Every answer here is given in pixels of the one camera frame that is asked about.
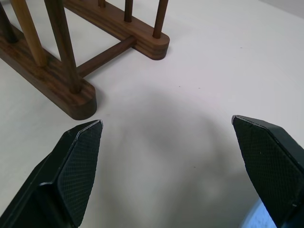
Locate blue plate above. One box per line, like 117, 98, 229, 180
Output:
239, 203, 279, 228

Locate dark wooden peg rack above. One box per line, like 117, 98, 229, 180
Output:
0, 0, 171, 120

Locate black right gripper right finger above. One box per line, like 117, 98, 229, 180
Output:
231, 115, 304, 228

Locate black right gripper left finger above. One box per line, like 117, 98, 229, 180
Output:
0, 120, 104, 228

